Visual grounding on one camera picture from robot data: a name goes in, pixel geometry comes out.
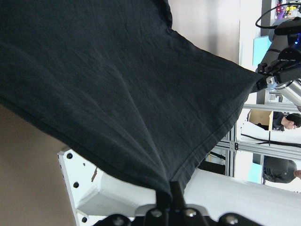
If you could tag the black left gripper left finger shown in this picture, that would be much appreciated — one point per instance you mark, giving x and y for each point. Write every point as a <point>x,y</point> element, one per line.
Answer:
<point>163,201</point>

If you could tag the white central robot column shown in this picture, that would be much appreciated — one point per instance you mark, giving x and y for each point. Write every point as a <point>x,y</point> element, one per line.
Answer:
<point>94,195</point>

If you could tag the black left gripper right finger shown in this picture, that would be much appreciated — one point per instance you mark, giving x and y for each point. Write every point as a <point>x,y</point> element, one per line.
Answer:
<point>178,202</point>

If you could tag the black t-shirt with logo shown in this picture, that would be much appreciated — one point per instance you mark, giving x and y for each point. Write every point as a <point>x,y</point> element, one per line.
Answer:
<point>113,81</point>

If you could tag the background person in black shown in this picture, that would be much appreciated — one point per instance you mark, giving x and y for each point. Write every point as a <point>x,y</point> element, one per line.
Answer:
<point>282,122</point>

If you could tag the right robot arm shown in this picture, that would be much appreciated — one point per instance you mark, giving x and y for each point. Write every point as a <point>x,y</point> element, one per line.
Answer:
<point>292,89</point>

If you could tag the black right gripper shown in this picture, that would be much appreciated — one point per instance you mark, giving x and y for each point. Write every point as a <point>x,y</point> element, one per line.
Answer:
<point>286,68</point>

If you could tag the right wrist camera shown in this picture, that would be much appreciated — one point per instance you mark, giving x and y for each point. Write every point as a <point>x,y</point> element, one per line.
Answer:
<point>292,29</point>

